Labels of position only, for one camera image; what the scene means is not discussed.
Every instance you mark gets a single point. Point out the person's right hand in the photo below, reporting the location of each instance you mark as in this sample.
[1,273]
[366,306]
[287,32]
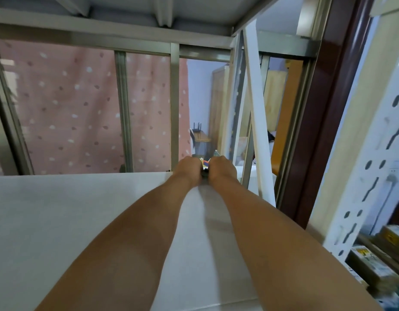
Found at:
[222,170]

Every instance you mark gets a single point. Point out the dark brown window surround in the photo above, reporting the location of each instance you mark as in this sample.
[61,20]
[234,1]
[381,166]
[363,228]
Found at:
[322,119]

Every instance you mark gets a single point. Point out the metal sliding window frame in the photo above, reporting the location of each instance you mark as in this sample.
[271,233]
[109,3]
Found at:
[173,110]

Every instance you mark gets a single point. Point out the orange wooden board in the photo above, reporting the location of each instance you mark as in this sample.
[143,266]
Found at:
[285,119]

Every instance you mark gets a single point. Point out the small cardboard box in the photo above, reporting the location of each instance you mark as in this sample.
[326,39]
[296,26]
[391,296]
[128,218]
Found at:
[393,238]

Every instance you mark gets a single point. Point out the green cleaning cloth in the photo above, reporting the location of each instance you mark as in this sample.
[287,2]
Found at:
[205,173]

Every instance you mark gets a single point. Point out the person's right forearm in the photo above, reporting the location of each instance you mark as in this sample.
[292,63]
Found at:
[283,252]

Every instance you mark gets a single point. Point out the small colourful packet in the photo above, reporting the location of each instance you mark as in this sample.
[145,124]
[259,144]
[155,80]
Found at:
[206,163]

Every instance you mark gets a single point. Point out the light wooden wardrobe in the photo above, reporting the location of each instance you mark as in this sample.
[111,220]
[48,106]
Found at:
[217,106]

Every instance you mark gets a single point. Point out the black router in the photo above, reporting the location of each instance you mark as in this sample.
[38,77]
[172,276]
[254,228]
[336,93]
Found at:
[196,127]

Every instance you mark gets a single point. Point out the pink dotted curtain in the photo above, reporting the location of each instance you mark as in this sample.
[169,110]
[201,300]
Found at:
[83,110]

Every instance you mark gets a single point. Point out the person's left hand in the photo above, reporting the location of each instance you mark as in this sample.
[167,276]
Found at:
[188,171]

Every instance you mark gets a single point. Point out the white metal shelving rack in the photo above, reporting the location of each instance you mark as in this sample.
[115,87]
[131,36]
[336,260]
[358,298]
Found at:
[57,223]

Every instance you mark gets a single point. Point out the small wooden table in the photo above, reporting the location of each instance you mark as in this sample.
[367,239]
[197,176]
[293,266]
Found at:
[202,136]

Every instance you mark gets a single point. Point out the person's left forearm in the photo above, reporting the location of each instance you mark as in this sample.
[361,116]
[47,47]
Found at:
[128,249]

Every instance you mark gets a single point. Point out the white wall socket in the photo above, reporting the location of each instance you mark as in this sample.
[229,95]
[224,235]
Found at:
[393,178]

